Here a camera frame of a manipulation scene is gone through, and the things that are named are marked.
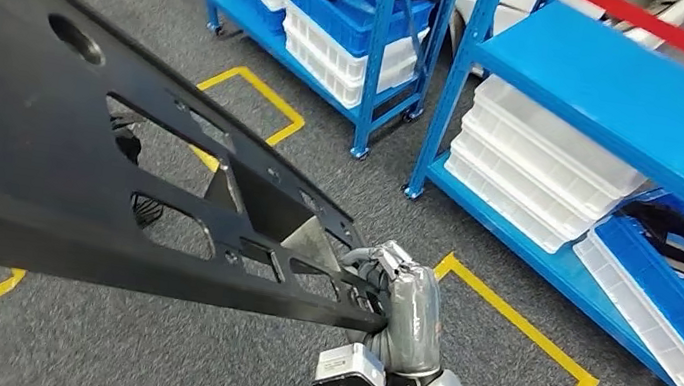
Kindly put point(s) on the dark blue plastic crate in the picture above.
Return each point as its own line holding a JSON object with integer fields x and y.
{"x": 260, "y": 16}

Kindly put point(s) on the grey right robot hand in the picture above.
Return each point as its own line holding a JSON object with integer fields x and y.
{"x": 417, "y": 322}

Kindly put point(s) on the blue metal shelf rack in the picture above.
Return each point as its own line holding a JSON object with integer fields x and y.
{"x": 376, "y": 56}
{"x": 629, "y": 105}

